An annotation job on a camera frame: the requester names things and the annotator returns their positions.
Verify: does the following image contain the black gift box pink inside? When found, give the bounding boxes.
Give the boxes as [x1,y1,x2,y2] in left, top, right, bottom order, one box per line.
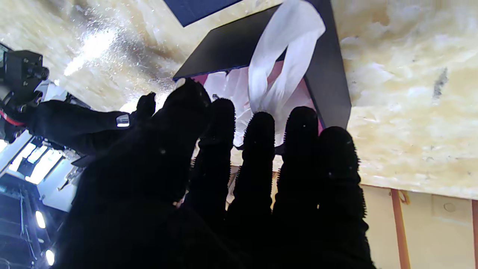
[172,0,352,129]

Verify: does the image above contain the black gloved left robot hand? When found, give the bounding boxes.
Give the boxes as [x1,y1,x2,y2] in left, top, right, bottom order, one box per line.
[52,78,376,269]

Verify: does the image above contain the red black right arm cables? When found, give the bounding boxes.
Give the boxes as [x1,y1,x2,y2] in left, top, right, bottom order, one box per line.
[0,108,27,127]

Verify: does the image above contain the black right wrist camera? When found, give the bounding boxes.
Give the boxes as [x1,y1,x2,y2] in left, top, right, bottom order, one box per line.
[0,50,50,112]

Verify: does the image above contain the white plastic bag orange logo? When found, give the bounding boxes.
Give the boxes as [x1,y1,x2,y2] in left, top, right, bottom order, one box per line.
[202,0,326,148]

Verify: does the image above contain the black gift box lid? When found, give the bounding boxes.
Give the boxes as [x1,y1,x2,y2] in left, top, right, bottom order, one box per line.
[163,0,243,27]

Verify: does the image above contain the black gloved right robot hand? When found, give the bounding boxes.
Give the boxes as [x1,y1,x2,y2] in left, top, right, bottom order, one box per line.
[24,92,157,157]

